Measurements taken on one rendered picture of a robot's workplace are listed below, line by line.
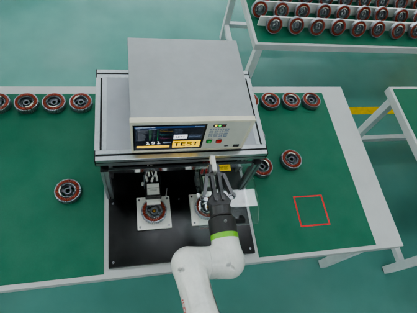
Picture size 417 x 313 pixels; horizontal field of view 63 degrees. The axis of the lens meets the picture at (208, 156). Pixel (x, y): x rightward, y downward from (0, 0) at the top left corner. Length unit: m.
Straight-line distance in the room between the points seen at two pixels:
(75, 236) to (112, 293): 0.77
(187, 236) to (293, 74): 2.21
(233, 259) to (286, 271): 1.42
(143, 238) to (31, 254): 0.45
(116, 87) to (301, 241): 1.10
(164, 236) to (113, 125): 0.54
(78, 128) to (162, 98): 0.72
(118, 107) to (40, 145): 0.53
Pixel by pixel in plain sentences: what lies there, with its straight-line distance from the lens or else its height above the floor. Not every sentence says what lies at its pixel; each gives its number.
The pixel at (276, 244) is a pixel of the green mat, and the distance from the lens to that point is 1.67.
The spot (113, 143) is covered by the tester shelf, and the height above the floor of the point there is 1.11.
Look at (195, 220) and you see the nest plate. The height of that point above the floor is 0.78.
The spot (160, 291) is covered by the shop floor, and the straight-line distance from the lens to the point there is 2.28.
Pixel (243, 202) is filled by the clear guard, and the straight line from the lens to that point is 1.34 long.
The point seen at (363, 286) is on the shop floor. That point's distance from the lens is 2.71.
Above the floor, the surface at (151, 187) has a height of 0.87.
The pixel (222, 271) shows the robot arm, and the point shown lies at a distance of 1.08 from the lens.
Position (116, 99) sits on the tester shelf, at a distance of 1.46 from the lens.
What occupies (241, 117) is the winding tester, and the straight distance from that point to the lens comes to 1.20.
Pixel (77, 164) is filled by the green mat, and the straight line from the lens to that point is 1.73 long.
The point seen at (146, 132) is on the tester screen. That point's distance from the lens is 1.20.
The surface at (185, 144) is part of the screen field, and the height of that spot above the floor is 1.16.
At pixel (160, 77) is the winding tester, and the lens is 1.26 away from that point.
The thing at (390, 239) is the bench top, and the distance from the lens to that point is 1.97.
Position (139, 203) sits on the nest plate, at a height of 0.78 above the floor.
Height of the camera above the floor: 2.27
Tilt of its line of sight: 60 degrees down
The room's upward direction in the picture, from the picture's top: 19 degrees clockwise
